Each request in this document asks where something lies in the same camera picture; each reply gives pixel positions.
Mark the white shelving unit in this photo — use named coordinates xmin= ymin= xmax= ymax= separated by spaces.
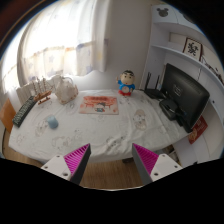
xmin=141 ymin=4 xmax=224 ymax=166

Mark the wooden model sailing ship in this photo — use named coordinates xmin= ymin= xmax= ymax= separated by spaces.
xmin=33 ymin=78 xmax=52 ymax=104

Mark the red booklet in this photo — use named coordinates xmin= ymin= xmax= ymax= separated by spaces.
xmin=188 ymin=116 xmax=208 ymax=144

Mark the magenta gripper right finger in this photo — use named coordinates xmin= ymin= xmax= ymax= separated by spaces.
xmin=132 ymin=144 xmax=182 ymax=185

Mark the orange wooden chair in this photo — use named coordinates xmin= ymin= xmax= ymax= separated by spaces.
xmin=0 ymin=99 xmax=16 ymax=132

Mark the framed black white picture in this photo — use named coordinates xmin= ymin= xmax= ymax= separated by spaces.
xmin=183 ymin=37 xmax=203 ymax=61

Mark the black keyboard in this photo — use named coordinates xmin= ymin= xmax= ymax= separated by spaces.
xmin=12 ymin=96 xmax=36 ymax=127

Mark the white patterned tablecloth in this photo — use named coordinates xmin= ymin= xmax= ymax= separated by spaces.
xmin=9 ymin=90 xmax=186 ymax=163

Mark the black computer monitor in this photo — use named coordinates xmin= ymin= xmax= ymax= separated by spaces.
xmin=159 ymin=64 xmax=210 ymax=133

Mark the white sheer curtain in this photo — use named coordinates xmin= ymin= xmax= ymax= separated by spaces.
xmin=17 ymin=0 xmax=112 ymax=85

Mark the black wifi router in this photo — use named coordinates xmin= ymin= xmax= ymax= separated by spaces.
xmin=144 ymin=73 xmax=165 ymax=99

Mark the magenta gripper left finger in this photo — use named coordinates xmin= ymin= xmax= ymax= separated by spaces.
xmin=42 ymin=144 xmax=91 ymax=185

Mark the cartoon boy figurine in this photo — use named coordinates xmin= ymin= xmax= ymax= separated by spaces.
xmin=116 ymin=70 xmax=135 ymax=96

